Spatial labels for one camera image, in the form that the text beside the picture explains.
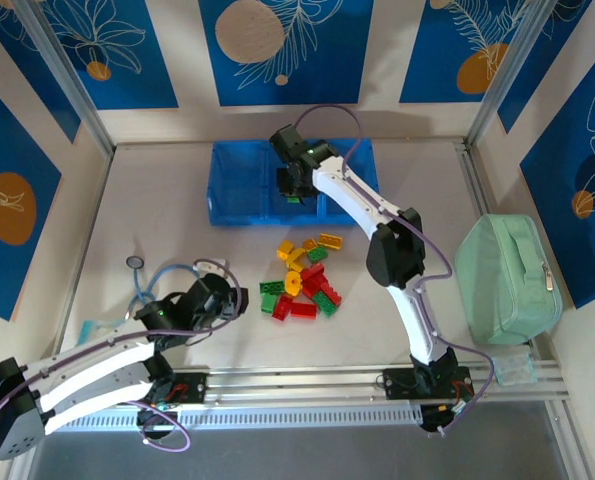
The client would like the red cube lego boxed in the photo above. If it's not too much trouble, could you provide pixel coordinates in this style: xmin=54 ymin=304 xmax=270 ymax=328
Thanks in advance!
xmin=272 ymin=294 xmax=295 ymax=323

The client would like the aluminium frame post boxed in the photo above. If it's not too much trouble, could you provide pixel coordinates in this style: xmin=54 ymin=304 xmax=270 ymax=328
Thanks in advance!
xmin=464 ymin=0 xmax=553 ymax=147
xmin=14 ymin=0 xmax=117 ymax=157

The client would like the light blue plastic packet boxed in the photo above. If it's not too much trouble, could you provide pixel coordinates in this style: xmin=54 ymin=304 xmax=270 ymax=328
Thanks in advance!
xmin=78 ymin=319 xmax=124 ymax=347

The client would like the red stepped lego block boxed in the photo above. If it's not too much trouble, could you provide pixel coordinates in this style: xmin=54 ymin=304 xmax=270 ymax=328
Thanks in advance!
xmin=302 ymin=277 xmax=340 ymax=302

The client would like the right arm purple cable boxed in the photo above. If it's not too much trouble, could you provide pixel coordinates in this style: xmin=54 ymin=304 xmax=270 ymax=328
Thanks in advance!
xmin=295 ymin=103 xmax=496 ymax=439

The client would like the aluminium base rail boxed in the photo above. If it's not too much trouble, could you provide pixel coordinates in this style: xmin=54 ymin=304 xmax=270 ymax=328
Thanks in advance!
xmin=166 ymin=365 xmax=569 ymax=402

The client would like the clear dotted plastic packet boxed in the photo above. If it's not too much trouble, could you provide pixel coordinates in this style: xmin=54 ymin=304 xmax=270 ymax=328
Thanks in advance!
xmin=491 ymin=352 xmax=536 ymax=386

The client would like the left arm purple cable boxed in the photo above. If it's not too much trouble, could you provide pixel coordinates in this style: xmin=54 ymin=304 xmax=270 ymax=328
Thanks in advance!
xmin=0 ymin=257 xmax=244 ymax=454

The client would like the green long stepped lego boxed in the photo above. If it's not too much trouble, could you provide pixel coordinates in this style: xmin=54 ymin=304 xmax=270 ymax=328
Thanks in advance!
xmin=311 ymin=291 xmax=344 ymax=317

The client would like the grey slotted cable duct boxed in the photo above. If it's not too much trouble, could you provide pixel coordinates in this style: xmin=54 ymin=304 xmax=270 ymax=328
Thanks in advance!
xmin=56 ymin=402 xmax=424 ymax=432

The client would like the blue three-compartment plastic bin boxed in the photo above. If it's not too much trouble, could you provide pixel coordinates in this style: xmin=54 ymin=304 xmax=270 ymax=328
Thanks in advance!
xmin=205 ymin=139 xmax=381 ymax=229

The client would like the blue tube stethoscope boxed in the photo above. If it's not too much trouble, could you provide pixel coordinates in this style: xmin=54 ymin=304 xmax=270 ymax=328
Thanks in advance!
xmin=125 ymin=255 xmax=201 ymax=321

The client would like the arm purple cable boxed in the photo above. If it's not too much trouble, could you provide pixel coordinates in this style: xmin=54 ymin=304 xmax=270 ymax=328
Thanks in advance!
xmin=0 ymin=257 xmax=244 ymax=454
xmin=295 ymin=103 xmax=496 ymax=439

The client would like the mint green zipper pouch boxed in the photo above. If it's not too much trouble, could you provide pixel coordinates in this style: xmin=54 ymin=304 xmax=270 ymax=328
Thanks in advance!
xmin=454 ymin=213 xmax=563 ymax=346

